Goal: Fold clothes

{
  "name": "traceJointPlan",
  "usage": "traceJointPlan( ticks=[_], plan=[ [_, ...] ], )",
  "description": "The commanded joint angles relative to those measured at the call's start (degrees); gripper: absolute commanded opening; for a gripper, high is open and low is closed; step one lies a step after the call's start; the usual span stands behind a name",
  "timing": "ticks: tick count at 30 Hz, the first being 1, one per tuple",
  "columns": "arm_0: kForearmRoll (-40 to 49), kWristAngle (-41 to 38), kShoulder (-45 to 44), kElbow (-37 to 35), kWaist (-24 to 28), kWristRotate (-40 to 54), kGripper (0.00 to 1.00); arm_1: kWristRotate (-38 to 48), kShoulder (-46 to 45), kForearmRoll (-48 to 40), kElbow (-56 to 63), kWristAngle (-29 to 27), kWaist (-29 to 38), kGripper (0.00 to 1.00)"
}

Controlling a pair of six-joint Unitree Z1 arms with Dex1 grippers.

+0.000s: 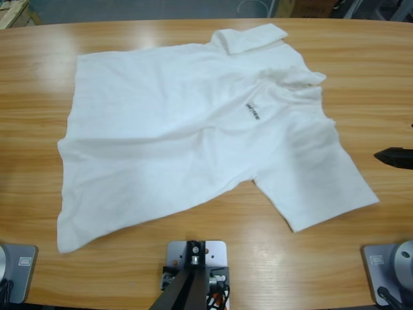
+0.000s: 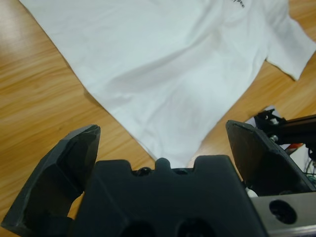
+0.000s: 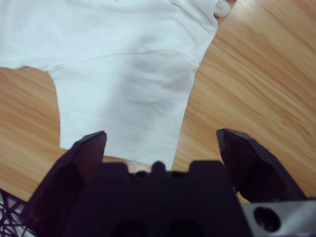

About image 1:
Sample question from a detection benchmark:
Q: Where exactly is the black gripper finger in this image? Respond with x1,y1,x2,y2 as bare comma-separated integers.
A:
374,147,413,169

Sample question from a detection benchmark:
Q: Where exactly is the white polo shirt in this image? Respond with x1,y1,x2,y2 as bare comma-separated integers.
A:
56,23,381,256

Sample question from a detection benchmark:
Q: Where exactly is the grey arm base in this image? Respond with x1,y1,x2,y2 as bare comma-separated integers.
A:
0,243,39,305
360,239,413,306

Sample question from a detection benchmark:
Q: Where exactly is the brown cardboard box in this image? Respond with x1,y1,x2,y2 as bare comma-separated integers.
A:
277,0,333,19

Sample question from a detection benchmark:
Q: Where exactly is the silver black clamp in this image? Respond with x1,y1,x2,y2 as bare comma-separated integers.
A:
208,266,231,289
160,265,179,291

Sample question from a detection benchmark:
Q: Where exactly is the wooden pallet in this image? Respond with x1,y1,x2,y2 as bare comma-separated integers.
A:
0,0,43,30

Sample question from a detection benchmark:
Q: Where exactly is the black base cable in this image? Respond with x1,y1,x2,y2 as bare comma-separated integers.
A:
376,285,408,310
0,279,14,305

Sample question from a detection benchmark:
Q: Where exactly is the grey metal frame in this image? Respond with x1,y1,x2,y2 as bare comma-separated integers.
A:
341,0,413,23

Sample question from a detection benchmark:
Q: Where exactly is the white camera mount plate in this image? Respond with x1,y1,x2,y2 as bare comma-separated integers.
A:
166,239,229,310

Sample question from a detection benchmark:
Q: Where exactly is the white cable loop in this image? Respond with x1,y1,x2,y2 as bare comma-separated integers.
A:
237,0,270,17

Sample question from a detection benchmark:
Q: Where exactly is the orange black braided cable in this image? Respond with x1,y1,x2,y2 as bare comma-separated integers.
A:
205,285,231,310

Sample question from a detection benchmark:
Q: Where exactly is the dark camera post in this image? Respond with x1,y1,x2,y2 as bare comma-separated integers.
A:
151,239,208,310

